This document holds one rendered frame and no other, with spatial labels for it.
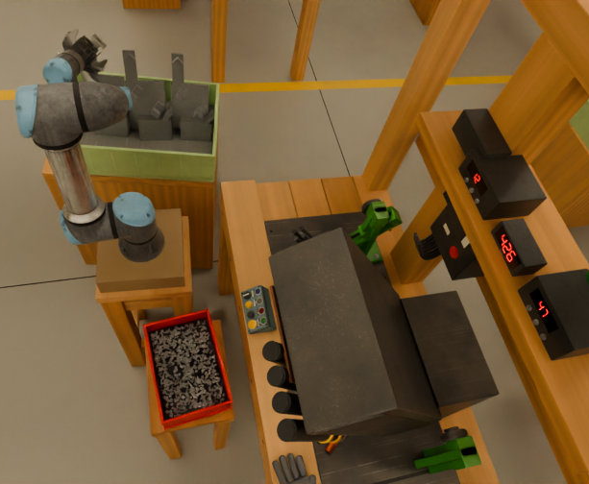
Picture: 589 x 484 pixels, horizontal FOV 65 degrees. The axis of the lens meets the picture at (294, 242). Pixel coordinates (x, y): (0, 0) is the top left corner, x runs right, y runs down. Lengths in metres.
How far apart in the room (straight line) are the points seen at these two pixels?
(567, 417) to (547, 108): 0.63
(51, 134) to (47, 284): 1.60
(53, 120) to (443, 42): 1.06
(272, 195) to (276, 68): 2.06
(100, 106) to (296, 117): 2.37
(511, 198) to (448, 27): 0.56
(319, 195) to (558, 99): 1.04
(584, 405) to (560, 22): 0.76
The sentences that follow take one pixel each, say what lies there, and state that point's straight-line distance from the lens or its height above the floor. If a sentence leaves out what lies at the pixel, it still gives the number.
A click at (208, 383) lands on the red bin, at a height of 0.88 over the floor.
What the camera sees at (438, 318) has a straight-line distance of 1.37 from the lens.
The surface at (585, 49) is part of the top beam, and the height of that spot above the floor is 1.90.
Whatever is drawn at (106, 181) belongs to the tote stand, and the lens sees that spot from 2.08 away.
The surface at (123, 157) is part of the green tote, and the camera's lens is 1.94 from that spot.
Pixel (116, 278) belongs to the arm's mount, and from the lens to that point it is 1.63.
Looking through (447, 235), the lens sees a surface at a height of 1.41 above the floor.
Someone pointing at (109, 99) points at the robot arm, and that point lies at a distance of 1.23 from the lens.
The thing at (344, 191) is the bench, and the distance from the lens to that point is 1.95.
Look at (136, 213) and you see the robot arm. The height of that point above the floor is 1.16.
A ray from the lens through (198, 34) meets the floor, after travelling 4.04.
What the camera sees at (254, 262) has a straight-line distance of 1.68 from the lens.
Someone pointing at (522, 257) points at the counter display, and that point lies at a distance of 1.11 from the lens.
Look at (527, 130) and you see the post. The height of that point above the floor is 1.70.
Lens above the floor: 2.38
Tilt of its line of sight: 58 degrees down
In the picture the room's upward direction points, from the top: 17 degrees clockwise
